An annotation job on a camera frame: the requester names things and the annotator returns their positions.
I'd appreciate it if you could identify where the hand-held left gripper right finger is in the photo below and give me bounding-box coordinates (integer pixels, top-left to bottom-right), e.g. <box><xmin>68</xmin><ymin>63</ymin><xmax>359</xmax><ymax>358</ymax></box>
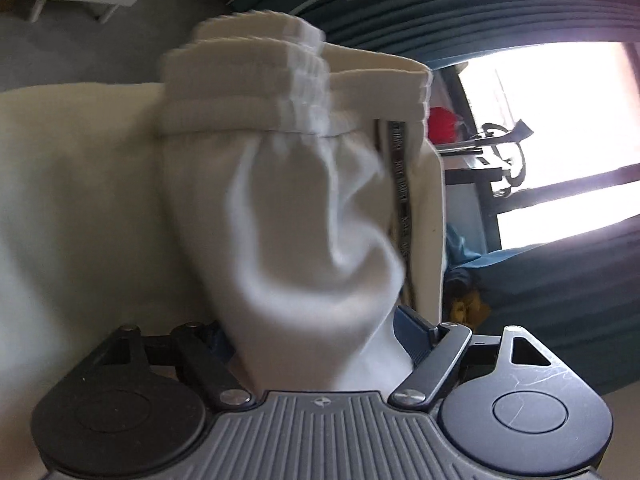
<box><xmin>389</xmin><ymin>306</ymin><xmax>557</xmax><ymax>409</ymax></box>

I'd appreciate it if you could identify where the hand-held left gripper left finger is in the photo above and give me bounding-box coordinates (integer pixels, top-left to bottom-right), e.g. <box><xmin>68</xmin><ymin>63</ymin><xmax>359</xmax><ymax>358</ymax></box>
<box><xmin>111</xmin><ymin>322</ymin><xmax>252</xmax><ymax>409</ymax></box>

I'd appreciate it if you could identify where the yellow object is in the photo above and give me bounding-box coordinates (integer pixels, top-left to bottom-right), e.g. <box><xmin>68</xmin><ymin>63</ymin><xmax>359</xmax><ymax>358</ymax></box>
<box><xmin>449</xmin><ymin>291</ymin><xmax>490</xmax><ymax>323</ymax></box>

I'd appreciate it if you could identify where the teal bed cover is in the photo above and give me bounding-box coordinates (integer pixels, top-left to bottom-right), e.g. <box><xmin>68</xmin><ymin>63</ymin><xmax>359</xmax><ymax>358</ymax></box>
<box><xmin>445</xmin><ymin>219</ymin><xmax>640</xmax><ymax>398</ymax></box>

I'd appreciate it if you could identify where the black desk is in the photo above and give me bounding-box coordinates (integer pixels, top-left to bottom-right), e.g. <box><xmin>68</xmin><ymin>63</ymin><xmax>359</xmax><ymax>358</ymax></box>
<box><xmin>443</xmin><ymin>164</ymin><xmax>503</xmax><ymax>253</ymax></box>

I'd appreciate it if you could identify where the cream bed sheet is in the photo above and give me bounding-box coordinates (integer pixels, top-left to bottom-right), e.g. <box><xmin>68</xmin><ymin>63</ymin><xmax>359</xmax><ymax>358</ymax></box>
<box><xmin>0</xmin><ymin>81</ymin><xmax>447</xmax><ymax>480</ymax></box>

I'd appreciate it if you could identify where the red object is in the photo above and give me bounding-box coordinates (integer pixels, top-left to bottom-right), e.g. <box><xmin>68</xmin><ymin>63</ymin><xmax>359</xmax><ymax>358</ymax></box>
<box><xmin>428</xmin><ymin>106</ymin><xmax>465</xmax><ymax>145</ymax></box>

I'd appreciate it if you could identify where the bright window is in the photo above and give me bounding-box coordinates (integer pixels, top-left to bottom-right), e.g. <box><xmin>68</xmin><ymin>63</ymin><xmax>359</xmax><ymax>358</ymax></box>
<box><xmin>457</xmin><ymin>42</ymin><xmax>640</xmax><ymax>252</ymax></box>

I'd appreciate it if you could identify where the teal curtain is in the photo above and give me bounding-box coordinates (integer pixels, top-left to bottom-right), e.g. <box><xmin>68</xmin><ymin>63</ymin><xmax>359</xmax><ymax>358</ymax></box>
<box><xmin>235</xmin><ymin>0</ymin><xmax>640</xmax><ymax>72</ymax></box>

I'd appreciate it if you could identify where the black stand with cables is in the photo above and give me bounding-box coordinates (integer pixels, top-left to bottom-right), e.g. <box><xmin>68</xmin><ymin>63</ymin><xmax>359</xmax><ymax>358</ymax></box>
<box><xmin>468</xmin><ymin>118</ymin><xmax>534</xmax><ymax>198</ymax></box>

